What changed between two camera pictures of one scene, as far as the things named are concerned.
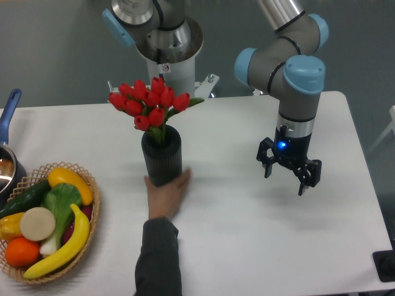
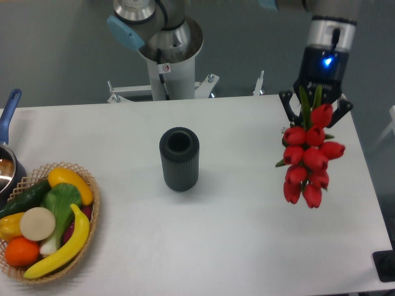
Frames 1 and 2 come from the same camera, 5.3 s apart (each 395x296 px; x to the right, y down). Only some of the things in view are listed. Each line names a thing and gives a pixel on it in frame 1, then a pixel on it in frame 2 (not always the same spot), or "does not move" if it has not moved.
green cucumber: (29, 197) does not move
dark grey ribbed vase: (164, 163) to (179, 150)
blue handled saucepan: (13, 172) does not move
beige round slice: (37, 223) does not move
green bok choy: (59, 199) does not move
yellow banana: (78, 243) does not move
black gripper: (291, 149) to (323, 65)
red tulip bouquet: (153, 105) to (307, 152)
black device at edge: (384, 263) does not move
